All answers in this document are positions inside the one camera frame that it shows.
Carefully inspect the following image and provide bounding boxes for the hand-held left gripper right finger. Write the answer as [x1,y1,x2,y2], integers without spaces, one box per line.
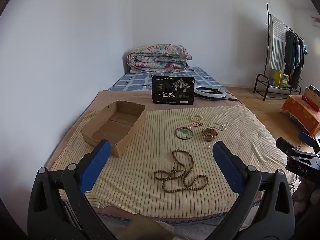
[212,141,295,240]

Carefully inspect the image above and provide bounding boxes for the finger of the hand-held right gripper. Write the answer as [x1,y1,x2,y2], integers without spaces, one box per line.
[298,131,320,153]
[276,137,300,157]

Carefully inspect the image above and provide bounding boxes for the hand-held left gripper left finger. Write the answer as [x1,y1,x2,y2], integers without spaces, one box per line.
[27,139,118,240]

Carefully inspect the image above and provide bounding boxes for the brown wristwatch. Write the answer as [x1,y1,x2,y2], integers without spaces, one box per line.
[202,128,218,141]

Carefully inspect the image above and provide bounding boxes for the white pearl necklace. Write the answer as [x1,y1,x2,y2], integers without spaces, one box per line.
[209,121,229,132]

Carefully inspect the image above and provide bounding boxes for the cardboard box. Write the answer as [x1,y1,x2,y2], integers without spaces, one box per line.
[80,100,147,157]

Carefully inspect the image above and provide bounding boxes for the wooden bead necklace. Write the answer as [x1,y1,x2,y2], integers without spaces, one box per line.
[154,149,209,193]

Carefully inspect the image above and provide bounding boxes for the green pendant red cord necklace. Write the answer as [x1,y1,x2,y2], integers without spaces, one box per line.
[183,121,203,133]

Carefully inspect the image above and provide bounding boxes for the thin metal bangle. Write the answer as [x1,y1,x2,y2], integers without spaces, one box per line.
[175,127,193,140]

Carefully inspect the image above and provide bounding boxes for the orange cloth covered table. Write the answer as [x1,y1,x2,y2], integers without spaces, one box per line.
[280,94,320,137]

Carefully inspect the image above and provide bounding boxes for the red box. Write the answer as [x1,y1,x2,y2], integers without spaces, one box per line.
[302,85,320,112]

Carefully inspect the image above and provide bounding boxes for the striped yellow cloth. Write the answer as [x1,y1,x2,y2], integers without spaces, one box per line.
[50,104,291,219]

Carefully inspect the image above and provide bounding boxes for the yellow box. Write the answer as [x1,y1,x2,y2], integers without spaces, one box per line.
[274,70,290,88]

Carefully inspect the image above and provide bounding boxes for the black metal clothes rack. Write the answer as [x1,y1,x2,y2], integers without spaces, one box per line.
[253,4,307,101]

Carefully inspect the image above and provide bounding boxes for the brown cloth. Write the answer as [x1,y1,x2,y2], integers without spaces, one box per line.
[116,215,174,240]

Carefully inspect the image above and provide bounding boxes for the dark hanging clothes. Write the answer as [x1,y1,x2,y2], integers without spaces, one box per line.
[284,30,305,88]

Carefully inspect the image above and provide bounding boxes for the blue checkered bed sheet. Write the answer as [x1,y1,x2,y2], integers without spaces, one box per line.
[108,66,228,93]

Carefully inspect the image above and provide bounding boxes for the black snack bag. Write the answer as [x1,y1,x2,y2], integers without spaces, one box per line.
[152,76,195,105]

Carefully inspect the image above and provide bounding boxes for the striped hanging towel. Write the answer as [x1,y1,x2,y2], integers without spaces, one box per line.
[269,15,286,70]

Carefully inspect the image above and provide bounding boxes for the folded floral quilt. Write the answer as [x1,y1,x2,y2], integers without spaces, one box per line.
[127,44,192,73]

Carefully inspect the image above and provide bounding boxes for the white ring light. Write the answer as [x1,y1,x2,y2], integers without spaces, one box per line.
[194,86,227,100]

